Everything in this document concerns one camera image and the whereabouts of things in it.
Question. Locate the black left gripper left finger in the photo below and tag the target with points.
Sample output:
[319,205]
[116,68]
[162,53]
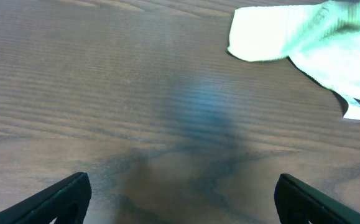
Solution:
[65,202]

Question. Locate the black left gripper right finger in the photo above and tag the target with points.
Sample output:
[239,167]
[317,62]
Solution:
[299,203]

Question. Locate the light green microfiber cloth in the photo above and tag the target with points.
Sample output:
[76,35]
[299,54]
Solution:
[322,40]

